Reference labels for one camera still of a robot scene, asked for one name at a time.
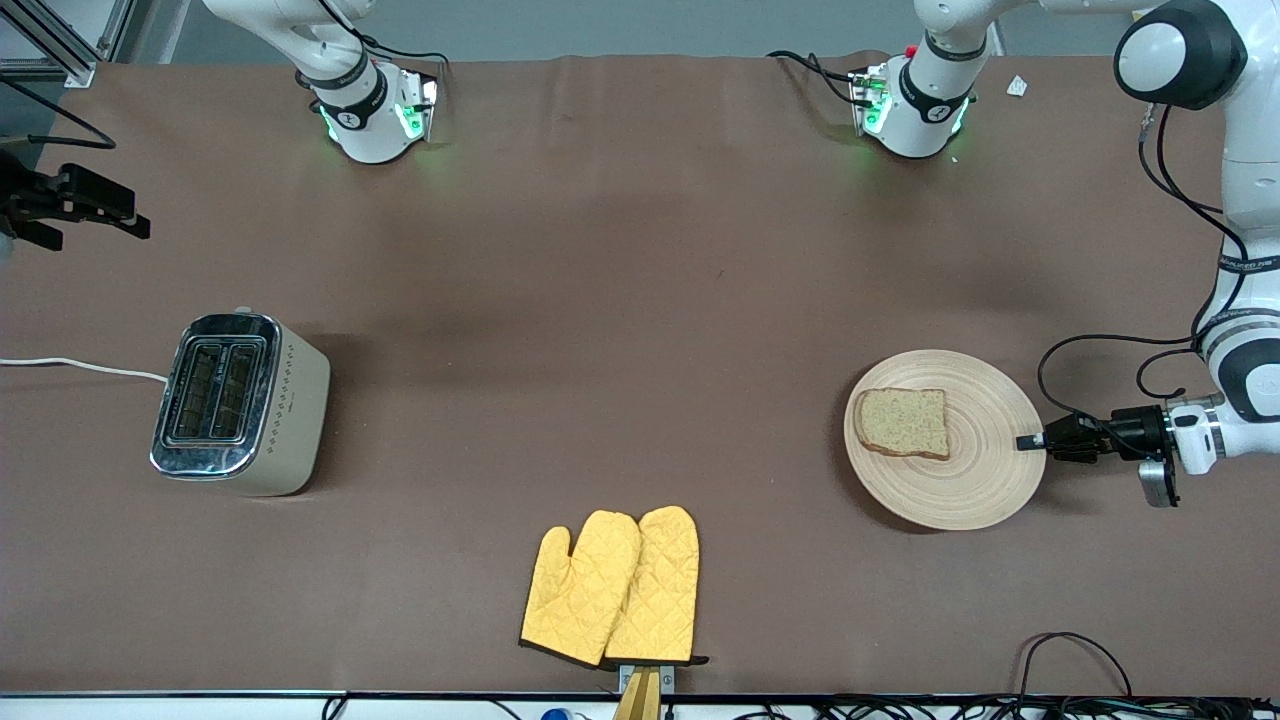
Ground aluminium frame profile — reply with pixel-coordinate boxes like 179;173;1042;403
0;0;137;90

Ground brown table cover cloth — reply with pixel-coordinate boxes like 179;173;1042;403
0;52;1280;697

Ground brown bread slice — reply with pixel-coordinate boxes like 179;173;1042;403
853;388;951;462

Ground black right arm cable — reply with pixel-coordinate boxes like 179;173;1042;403
0;75;117;152

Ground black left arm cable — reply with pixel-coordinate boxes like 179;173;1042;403
1037;103;1253;443

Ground beige chrome two-slot toaster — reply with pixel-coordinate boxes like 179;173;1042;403
150;307;332;498

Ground black base cable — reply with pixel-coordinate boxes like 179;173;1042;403
767;50;873;109
355;33;453;79

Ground black left base cable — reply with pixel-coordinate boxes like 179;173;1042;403
767;50;873;109

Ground yellow quilted oven mitt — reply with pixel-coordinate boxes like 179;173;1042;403
519;511;642;668
604;506;710;668

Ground black cable bundle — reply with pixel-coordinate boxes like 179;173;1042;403
735;695;1280;720

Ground black right base cable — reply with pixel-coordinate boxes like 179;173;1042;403
355;33;453;79

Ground wooden post with metal bracket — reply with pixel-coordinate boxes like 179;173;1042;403
612;664;677;720

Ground round wooden plate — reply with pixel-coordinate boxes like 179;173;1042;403
843;349;1048;532

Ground white toaster power cord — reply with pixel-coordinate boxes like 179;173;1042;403
0;357;170;384

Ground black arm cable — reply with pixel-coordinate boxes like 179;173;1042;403
0;75;117;152
1037;103;1253;443

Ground black looped cable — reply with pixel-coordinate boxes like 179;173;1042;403
1018;632;1134;699

